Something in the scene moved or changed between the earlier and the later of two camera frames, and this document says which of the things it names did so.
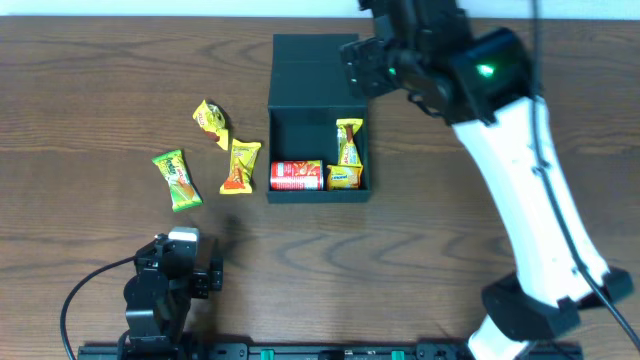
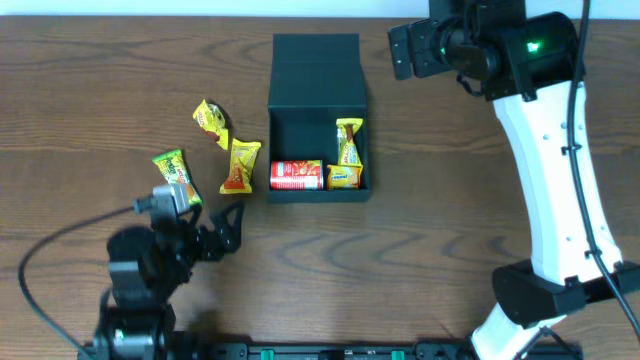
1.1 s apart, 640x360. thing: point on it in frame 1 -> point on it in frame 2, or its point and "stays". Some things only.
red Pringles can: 290,175 stays
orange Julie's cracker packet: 344,177 stays
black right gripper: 365,62 -> 421,35
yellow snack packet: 348,154 stays
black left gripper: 214,281 -> 222,239
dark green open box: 308,95 stays
